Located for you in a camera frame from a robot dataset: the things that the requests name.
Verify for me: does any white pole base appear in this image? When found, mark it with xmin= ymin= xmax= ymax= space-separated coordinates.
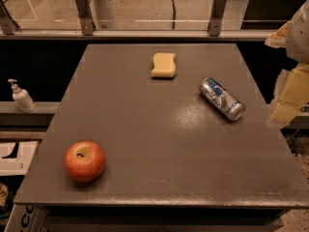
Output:
xmin=93 ymin=0 xmax=116 ymax=30

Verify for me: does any far left metal bracket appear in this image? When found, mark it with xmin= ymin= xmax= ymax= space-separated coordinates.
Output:
xmin=0 ymin=0 xmax=19 ymax=35

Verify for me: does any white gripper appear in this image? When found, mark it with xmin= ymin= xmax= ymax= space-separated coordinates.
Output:
xmin=265 ymin=0 xmax=309 ymax=125

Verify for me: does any silver blue soda can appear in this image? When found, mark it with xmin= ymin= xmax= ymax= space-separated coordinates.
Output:
xmin=199 ymin=77 xmax=245 ymax=121

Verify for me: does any white pump dispenser bottle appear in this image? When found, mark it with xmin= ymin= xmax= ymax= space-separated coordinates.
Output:
xmin=8 ymin=78 xmax=36 ymax=112

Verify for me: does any metal rail bracket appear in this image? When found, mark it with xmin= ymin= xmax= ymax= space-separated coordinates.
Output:
xmin=75 ymin=0 xmax=95 ymax=36
xmin=209 ymin=0 xmax=227 ymax=37

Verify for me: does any yellow sponge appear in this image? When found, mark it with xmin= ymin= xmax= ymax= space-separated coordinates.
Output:
xmin=152 ymin=53 xmax=177 ymax=78

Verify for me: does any left metal rail bracket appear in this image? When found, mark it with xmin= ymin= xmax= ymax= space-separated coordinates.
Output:
xmin=75 ymin=0 xmax=95 ymax=36

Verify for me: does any white printed box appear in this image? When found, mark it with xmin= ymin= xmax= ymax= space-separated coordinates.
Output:
xmin=4 ymin=205 xmax=49 ymax=232

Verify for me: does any red apple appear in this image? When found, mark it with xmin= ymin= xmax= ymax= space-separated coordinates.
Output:
xmin=64 ymin=141 xmax=105 ymax=183

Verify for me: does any right metal rail bracket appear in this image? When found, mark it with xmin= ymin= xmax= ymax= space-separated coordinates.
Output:
xmin=209 ymin=0 xmax=227 ymax=37

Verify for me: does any white cardboard box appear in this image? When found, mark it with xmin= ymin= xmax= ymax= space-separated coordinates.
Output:
xmin=0 ymin=141 xmax=39 ymax=176

